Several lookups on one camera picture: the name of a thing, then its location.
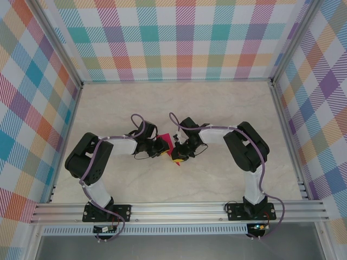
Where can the pink square paper sheet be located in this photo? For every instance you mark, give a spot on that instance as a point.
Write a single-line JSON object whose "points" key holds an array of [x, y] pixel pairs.
{"points": [[166, 139]]}

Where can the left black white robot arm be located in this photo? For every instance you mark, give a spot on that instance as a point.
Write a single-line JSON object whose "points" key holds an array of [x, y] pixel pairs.
{"points": [[89, 159]]}

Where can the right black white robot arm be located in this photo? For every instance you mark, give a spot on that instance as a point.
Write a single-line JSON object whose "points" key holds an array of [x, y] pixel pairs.
{"points": [[246, 149]]}

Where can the grey metal panel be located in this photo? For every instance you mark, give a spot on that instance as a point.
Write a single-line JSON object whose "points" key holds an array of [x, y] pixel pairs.
{"points": [[176, 249]]}

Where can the black circuit board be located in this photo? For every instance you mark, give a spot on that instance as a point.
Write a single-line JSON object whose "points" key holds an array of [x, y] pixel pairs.
{"points": [[104, 229]]}

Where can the circuit board with green light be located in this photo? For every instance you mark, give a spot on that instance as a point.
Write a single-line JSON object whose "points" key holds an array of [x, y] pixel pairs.
{"points": [[259, 227]]}

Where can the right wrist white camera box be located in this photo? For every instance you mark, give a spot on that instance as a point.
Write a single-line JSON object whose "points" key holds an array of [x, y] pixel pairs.
{"points": [[176, 135]]}

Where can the long aluminium mounting rail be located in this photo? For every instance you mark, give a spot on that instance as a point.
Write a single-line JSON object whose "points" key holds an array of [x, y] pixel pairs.
{"points": [[176, 211]]}

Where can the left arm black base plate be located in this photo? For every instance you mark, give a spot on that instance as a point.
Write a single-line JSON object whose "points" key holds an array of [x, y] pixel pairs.
{"points": [[122, 212]]}

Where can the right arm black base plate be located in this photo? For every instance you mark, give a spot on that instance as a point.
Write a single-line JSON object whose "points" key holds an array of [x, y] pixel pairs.
{"points": [[236, 212]]}

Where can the aluminium frame rail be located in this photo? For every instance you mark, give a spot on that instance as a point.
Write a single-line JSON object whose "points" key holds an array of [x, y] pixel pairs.
{"points": [[284, 122]]}

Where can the aluminium frame post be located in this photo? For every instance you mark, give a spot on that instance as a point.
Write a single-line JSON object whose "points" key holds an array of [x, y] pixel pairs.
{"points": [[293, 40], [58, 46]]}

